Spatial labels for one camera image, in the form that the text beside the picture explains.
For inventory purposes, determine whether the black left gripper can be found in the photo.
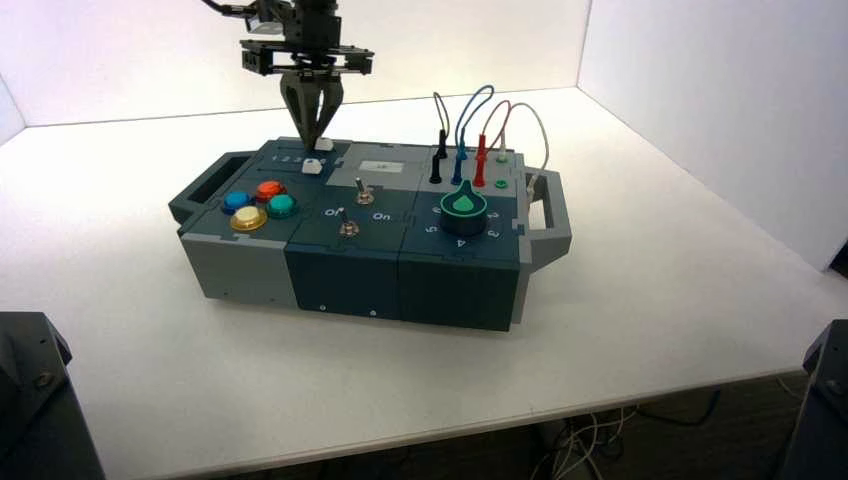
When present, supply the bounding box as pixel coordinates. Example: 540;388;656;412
239;14;376;149

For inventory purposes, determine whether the black left arm base housing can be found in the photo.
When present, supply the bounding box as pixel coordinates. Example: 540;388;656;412
0;311;107;480

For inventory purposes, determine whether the black right arm base housing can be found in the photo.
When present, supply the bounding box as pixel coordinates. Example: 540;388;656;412
780;319;848;480

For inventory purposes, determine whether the teal push button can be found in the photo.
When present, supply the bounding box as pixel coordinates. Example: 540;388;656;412
266;193;301;220

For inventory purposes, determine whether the blue push button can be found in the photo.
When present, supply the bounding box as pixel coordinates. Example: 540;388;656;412
221;190;254;215

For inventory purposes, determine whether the yellow push button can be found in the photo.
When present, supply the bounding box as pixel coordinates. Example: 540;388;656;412
229;205;269;233

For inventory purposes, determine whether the dark teal grey control box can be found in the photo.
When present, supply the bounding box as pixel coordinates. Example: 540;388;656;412
168;137;573;333

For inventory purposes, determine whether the black rotary knob green pointer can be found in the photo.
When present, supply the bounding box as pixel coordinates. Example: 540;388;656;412
439;178;490;238

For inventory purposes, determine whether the black jumper cable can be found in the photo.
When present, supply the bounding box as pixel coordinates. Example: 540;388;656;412
428;91;452;185

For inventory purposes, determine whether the blue jumper cable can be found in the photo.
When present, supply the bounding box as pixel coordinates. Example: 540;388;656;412
451;84;496;187

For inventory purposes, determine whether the red jumper cable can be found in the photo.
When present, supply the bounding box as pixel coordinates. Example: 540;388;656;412
471;99;512;189

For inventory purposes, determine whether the white jumper cable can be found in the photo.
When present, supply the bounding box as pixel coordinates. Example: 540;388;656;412
498;102;552;199

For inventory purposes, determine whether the white floor cable bundle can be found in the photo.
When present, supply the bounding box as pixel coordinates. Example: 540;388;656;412
529;407;641;480

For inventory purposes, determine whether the black floor cable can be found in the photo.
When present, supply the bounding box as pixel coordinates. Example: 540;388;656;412
635;389;725;429

